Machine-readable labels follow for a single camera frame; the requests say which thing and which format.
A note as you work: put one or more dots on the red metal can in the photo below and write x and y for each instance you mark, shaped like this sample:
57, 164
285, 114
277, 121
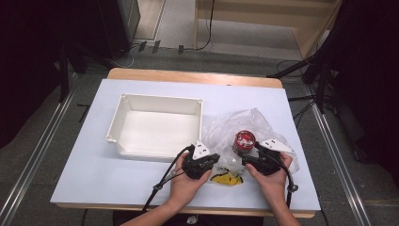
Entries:
244, 139

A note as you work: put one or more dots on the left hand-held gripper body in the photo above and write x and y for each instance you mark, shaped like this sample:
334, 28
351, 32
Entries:
196, 164

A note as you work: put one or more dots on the clear plastic bag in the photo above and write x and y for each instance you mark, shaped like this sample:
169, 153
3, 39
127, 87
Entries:
226, 125

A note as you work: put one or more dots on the black curtain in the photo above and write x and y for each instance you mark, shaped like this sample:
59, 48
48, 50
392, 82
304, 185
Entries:
31, 62
370, 78

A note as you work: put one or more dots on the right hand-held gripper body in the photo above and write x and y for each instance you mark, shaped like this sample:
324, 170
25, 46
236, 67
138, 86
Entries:
269, 161

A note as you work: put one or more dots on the wooden table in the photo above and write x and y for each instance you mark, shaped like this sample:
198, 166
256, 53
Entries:
188, 76

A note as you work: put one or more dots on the metal floor rail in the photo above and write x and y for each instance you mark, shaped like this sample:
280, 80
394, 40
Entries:
34, 163
340, 163

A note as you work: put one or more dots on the black metal stand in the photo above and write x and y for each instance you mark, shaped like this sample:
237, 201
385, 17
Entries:
320, 84

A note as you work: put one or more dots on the person's left hand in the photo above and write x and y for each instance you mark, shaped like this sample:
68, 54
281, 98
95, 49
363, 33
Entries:
185, 188

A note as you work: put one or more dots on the yellow snack packet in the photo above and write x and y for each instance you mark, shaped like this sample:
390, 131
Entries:
226, 180

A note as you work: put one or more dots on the white plastic bin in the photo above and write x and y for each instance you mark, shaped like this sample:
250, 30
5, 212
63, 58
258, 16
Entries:
156, 132

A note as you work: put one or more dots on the person's right hand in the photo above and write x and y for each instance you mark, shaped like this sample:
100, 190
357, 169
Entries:
273, 185

